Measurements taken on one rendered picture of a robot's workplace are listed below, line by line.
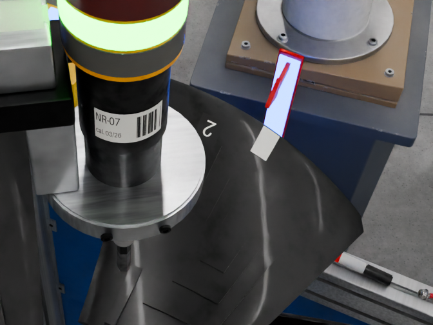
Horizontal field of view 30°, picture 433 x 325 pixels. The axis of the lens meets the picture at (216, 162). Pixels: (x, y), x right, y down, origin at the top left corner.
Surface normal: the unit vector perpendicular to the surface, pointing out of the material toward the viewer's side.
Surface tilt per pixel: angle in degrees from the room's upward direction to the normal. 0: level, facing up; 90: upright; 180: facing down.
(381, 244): 0
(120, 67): 90
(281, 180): 19
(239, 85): 0
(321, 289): 90
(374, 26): 4
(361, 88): 90
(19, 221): 45
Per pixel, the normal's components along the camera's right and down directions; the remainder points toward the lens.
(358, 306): -0.39, 0.73
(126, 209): 0.09, -0.59
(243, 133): 0.35, -0.44
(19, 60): 0.21, 0.80
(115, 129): -0.11, 0.80
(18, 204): 0.35, 0.12
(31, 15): 0.17, -0.23
